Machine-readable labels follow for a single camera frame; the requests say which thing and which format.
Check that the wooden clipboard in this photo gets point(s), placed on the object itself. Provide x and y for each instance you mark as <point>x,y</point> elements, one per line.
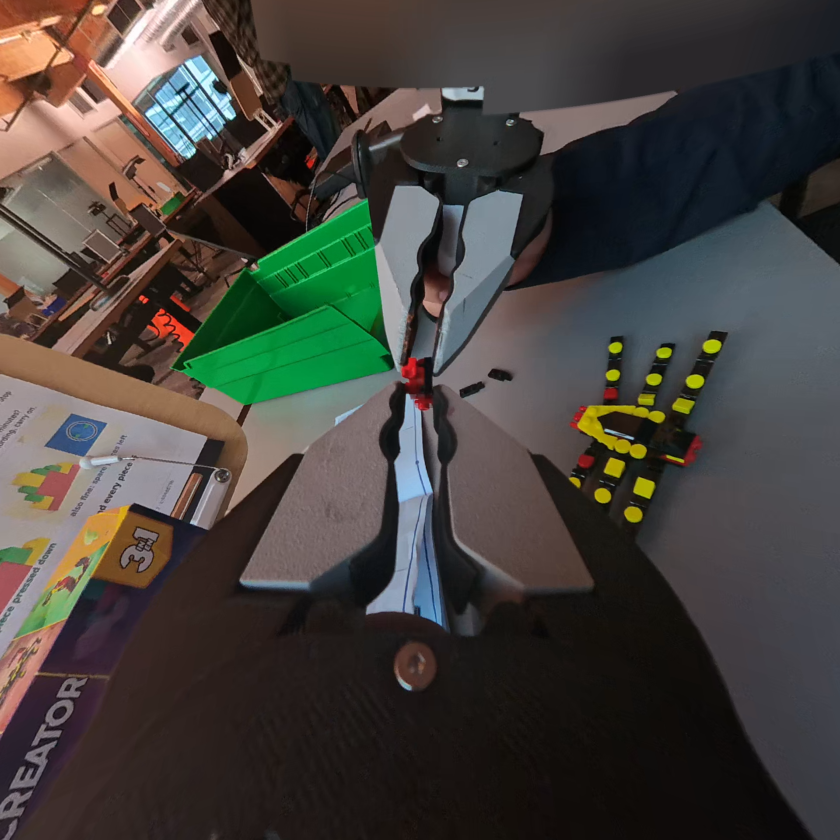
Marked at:
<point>197,407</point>

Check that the green plastic bin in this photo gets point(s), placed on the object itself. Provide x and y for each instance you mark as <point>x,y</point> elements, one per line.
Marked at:
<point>289,328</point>

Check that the purple yellow lego box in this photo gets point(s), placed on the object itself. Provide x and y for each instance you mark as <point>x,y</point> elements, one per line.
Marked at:
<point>72,656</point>

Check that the dark workbench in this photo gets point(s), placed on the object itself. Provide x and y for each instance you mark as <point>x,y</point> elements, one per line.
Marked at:
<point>249,197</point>

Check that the person's right forearm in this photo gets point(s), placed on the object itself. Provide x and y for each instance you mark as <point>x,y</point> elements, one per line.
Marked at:
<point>689,177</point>

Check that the large paned window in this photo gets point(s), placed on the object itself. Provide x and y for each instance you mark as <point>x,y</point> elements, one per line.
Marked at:
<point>187,105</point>

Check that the printed instruction sheet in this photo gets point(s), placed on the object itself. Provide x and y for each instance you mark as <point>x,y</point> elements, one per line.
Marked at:
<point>98,420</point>

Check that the lego spider legs assembly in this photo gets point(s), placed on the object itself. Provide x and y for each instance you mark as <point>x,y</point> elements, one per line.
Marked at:
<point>623,433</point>

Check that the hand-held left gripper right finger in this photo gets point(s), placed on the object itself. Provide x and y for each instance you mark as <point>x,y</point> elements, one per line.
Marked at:
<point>512,505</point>

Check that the metal clipboard clip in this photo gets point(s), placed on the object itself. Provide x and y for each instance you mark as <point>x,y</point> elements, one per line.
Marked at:
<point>210,489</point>

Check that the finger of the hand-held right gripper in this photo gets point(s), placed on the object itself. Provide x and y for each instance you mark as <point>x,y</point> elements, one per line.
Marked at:
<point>399,262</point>
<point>489,256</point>

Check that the person's right hand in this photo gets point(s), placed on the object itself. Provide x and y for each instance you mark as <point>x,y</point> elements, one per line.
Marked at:
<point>530,266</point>

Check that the small black lego piece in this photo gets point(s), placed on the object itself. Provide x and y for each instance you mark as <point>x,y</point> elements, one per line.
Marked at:
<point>471,388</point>
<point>499,375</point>

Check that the red lego piece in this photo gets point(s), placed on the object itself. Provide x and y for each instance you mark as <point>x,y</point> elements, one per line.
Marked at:
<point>415,377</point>

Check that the wooden workbench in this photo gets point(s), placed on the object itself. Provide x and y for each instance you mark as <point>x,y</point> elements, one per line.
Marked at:
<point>124,282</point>

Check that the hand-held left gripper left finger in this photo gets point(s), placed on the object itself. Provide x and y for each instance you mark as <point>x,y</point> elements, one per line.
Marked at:
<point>315,505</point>

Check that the lego instruction booklet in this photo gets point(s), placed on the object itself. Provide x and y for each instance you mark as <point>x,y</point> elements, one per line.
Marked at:
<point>417,525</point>

